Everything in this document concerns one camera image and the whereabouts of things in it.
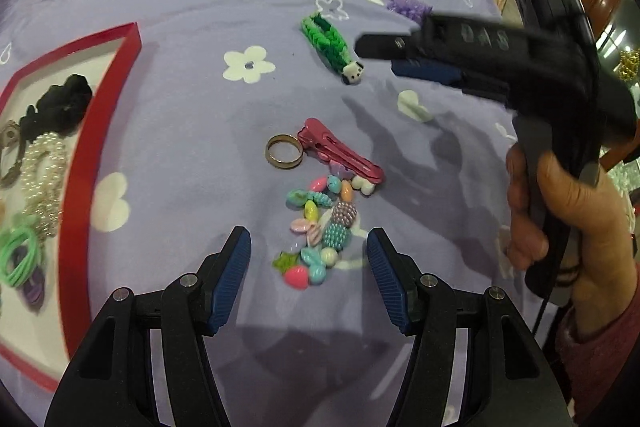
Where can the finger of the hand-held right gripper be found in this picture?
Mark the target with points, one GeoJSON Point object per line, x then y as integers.
{"type": "Point", "coordinates": [425, 69]}
{"type": "Point", "coordinates": [385, 47]}

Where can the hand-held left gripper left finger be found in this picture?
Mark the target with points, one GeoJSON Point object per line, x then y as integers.
{"type": "Point", "coordinates": [232, 277]}

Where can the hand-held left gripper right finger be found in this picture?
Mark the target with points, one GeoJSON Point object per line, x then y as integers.
{"type": "Point", "coordinates": [387, 282]}

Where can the red jewelry box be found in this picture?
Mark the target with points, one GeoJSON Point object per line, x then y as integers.
{"type": "Point", "coordinates": [30, 332]}

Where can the black scrunchie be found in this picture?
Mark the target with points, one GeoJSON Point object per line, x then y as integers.
{"type": "Point", "coordinates": [55, 107]}

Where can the person's right forearm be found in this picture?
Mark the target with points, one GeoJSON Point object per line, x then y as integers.
{"type": "Point", "coordinates": [600, 367]}

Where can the person's right hand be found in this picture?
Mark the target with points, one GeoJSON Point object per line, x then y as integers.
{"type": "Point", "coordinates": [600, 247]}

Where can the purple scrunchie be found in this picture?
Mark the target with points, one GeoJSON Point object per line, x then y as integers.
{"type": "Point", "coordinates": [405, 7]}

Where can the gold tinsel decoration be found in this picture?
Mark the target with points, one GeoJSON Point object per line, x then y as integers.
{"type": "Point", "coordinates": [629, 64]}

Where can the pink hair clip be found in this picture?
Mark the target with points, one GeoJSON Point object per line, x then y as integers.
{"type": "Point", "coordinates": [345, 157]}

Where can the purple flower print blanket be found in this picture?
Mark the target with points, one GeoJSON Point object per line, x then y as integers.
{"type": "Point", "coordinates": [200, 107]}

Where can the black wrist band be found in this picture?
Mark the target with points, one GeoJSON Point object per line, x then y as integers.
{"type": "Point", "coordinates": [567, 274]}

